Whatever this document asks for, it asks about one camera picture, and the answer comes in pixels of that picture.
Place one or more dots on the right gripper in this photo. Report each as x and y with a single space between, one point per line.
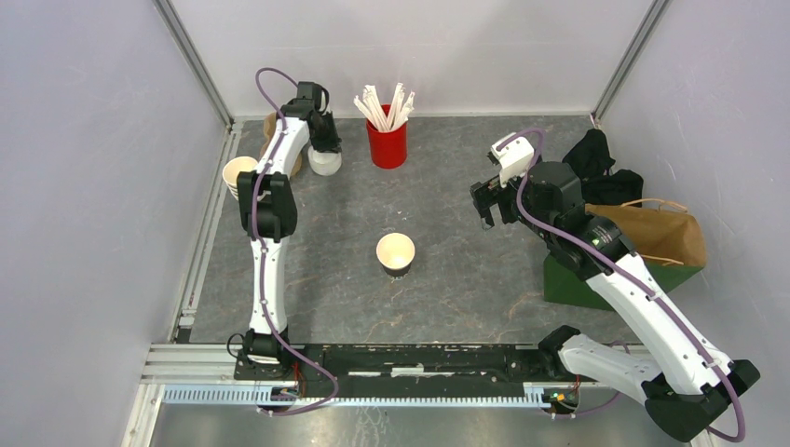
489 192

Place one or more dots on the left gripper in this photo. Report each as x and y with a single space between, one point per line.
333 142

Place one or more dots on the black paper coffee cup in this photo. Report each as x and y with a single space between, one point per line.
395 252

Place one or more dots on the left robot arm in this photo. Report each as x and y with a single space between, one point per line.
269 215

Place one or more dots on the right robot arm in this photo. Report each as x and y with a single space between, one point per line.
688 383

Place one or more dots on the stack of white lids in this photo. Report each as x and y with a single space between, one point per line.
324 163

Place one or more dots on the brown cardboard cup carrier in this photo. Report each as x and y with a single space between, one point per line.
269 127

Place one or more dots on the red straw holder cup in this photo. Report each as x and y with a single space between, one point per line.
388 150

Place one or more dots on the bundle of wrapped straws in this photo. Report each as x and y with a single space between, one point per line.
386 117

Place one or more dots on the stack of paper cups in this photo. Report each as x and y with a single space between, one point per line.
238 175

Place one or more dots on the black cloth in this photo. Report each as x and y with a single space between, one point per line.
591 161

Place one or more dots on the green box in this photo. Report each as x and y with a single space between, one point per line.
561 286

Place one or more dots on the brown paper bag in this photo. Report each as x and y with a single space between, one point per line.
663 231

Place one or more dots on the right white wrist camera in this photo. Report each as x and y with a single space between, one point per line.
513 155

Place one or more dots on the white cable duct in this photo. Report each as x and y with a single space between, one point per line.
259 395

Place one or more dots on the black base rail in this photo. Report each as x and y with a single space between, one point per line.
400 371

